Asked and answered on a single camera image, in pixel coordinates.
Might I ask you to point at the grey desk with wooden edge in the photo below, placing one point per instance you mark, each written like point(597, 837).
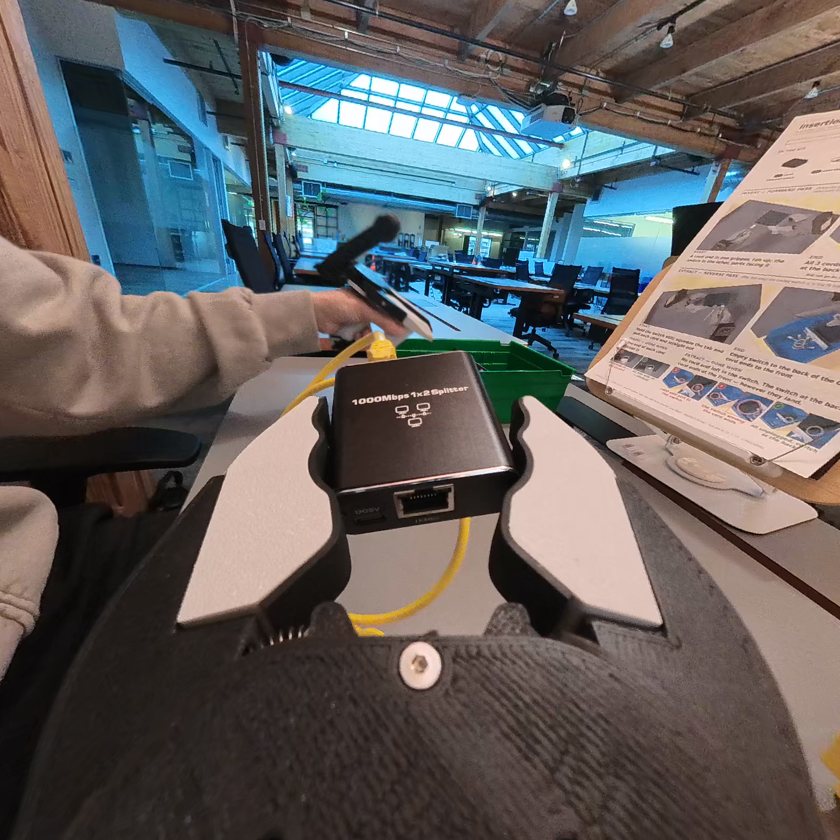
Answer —
point(472, 321)

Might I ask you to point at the white ceiling projector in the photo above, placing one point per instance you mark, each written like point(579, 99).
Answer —
point(550, 118)

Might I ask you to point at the person's left forearm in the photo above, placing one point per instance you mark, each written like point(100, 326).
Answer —
point(131, 348)

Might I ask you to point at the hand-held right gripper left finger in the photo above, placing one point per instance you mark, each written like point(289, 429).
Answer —
point(262, 525)

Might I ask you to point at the green plastic bin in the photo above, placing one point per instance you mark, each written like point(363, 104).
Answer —
point(525, 387)

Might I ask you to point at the black ethernet splitter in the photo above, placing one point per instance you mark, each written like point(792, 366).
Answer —
point(413, 433)

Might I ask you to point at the black high-back chair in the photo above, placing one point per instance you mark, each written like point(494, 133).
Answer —
point(246, 259)

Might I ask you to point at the black office chair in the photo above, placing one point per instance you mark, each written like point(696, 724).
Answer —
point(620, 292)
point(558, 289)

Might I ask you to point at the wooden sheet stand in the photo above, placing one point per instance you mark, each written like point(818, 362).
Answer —
point(814, 485)

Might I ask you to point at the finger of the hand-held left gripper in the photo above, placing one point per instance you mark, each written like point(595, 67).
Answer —
point(394, 305)

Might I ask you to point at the printed instruction sheet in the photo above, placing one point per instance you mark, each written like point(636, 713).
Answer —
point(722, 328)

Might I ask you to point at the black backpack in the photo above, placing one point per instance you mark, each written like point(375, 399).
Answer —
point(169, 492)

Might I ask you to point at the black monitor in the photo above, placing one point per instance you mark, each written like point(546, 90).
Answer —
point(692, 229)

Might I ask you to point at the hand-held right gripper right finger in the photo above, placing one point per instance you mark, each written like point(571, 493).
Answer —
point(577, 538)

